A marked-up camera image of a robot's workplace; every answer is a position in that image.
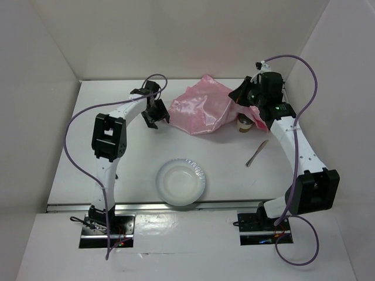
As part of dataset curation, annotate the aluminium right side rail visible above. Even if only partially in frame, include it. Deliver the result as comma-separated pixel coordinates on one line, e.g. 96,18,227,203
275,78,320,201

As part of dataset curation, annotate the white ceramic bowl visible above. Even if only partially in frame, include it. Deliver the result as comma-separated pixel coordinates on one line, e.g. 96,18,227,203
155,159,206,206

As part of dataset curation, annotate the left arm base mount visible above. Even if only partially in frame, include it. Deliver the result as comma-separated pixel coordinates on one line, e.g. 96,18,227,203
69,212,137,249

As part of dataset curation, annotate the silver table knife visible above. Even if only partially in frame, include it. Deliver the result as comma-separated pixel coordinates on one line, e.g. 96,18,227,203
246,139,269,167

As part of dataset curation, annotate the pink satin cloth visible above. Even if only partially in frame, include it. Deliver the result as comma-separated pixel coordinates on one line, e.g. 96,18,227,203
168,75,268,135

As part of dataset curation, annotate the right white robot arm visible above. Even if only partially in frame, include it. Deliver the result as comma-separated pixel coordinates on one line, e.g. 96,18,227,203
229,71,340,229

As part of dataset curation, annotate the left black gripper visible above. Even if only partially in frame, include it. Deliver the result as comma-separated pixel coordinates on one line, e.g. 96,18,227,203
140,98,169,129

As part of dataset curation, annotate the aluminium front rail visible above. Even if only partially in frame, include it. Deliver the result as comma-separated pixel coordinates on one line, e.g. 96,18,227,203
45,199,267,216

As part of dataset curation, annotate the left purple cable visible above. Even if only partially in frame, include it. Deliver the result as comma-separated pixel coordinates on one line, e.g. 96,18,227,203
64,74,168,261

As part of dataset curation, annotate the aluminium rail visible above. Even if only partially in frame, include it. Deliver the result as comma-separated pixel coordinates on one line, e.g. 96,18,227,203
275,78,320,201
45,199,267,216

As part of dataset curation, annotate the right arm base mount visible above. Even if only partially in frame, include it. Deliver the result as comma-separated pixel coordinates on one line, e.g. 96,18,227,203
233,213,294,246

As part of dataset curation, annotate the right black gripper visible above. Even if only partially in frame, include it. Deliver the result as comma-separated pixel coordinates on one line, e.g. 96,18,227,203
230,76,267,108

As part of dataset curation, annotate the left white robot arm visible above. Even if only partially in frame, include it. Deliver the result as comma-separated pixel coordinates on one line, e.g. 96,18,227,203
88,81,170,234

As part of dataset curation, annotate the brown paper cup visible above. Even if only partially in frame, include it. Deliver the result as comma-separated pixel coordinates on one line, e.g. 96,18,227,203
237,114,254,133

